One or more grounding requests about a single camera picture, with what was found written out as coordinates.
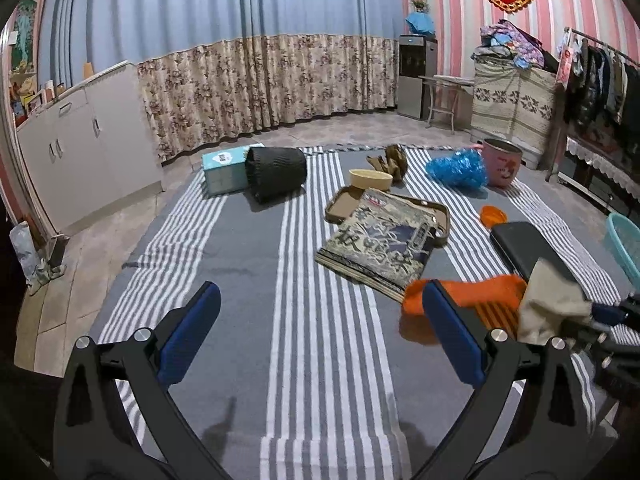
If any black phone case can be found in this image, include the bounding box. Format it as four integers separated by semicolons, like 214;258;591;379
489;221;578;284

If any low tv stand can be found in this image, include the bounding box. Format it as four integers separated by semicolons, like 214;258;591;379
555;136;639;218

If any small folding table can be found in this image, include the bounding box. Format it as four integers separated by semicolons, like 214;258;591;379
420;74;474;132

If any blue floral curtain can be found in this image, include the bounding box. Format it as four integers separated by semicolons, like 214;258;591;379
38;0;401;162

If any teal tissue box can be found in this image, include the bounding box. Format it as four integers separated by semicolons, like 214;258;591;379
202;143;264;196

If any black corrugated roll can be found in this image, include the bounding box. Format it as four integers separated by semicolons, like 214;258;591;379
245;146;307;205

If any light blue plastic basket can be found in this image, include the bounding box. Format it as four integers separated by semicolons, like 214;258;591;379
603;212;640;292

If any cloth covered cabinet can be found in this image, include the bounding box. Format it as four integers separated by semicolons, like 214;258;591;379
471;56;555;169

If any pile of clothes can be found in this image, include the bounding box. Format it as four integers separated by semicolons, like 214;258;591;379
471;20;559;73

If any grey striped table cloth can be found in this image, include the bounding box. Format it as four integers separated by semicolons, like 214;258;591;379
89;144;640;480

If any blue crumpled plastic bag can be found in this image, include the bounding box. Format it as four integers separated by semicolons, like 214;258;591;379
425;148;488;190

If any blue bag on dispenser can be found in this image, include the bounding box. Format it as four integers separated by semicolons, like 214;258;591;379
406;11;436;38

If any beige cloth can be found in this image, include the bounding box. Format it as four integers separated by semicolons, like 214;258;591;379
518;258;592;346

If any brown paper bag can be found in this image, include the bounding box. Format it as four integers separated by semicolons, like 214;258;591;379
367;144;408;184

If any water dispenser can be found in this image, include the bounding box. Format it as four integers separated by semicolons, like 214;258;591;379
397;35;437;119

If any beige round bowl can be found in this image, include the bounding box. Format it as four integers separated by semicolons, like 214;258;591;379
349;169;393;191

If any orange sock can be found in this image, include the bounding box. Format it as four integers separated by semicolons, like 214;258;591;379
399;274;527;346

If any clothes rack with garments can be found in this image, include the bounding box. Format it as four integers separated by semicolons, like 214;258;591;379
551;27;639;183

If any orange peel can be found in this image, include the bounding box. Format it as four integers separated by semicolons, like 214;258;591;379
480;205;508;230

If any white cabinet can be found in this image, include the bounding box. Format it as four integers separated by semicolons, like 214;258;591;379
17;61;164;235

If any brown tray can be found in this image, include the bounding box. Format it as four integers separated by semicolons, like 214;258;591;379
324;185;450;247

